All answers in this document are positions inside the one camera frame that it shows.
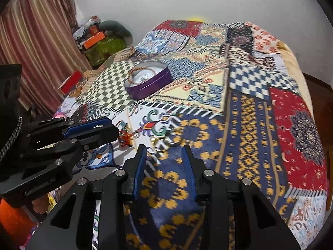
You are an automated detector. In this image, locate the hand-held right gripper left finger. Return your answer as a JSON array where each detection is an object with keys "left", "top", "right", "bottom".
[{"left": 25, "top": 144, "right": 148, "bottom": 250}]

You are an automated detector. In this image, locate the red orange beaded ornament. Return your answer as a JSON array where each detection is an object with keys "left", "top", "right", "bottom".
[{"left": 118, "top": 129, "right": 134, "bottom": 148}]

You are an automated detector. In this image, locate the red box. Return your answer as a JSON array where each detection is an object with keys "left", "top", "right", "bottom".
[{"left": 58, "top": 70, "right": 83, "bottom": 95}]

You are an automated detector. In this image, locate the dark grey cushion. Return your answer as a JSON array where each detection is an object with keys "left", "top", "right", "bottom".
[{"left": 98, "top": 20, "right": 134, "bottom": 39}]

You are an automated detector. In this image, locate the patchwork printed blanket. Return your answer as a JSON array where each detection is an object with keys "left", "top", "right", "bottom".
[{"left": 23, "top": 19, "right": 330, "bottom": 250}]

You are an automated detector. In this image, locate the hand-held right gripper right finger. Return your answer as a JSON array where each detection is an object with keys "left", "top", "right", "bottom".
[{"left": 181, "top": 144, "right": 301, "bottom": 250}]

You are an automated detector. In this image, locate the purple round tin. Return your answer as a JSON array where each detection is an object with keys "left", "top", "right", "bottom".
[{"left": 123, "top": 61, "right": 172, "bottom": 100}]

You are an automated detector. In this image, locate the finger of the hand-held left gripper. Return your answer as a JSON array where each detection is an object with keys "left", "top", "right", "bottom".
[
  {"left": 26, "top": 117, "right": 114, "bottom": 146},
  {"left": 23, "top": 125, "right": 121, "bottom": 167}
]

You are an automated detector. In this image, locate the twisted gold bangle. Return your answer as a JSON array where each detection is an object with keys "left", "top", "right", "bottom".
[{"left": 127, "top": 66, "right": 160, "bottom": 85}]

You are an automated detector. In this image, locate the striped pink curtain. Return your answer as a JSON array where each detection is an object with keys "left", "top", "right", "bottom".
[{"left": 0, "top": 0, "right": 93, "bottom": 118}]

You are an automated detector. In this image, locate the beige bed sheet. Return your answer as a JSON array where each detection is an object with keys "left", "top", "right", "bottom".
[{"left": 277, "top": 40, "right": 314, "bottom": 110}]

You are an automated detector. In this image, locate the orange box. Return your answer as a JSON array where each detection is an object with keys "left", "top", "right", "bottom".
[{"left": 83, "top": 31, "right": 107, "bottom": 49}]

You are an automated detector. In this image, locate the gold ring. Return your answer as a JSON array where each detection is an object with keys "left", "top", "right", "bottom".
[{"left": 151, "top": 137, "right": 169, "bottom": 153}]

